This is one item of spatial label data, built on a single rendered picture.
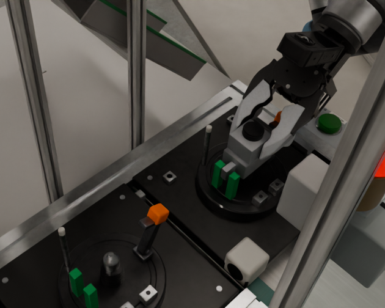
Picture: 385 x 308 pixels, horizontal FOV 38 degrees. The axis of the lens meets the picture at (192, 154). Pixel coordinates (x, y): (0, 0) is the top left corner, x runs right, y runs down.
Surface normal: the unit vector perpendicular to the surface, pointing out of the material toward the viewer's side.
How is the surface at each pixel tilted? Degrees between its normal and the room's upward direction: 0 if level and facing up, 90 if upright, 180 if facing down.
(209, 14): 0
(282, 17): 0
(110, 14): 90
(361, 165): 90
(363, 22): 54
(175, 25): 0
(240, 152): 91
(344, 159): 90
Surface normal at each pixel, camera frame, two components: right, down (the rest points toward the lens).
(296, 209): -0.71, 0.51
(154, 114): 0.07, -0.63
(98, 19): 0.57, 0.66
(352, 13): -0.12, -0.01
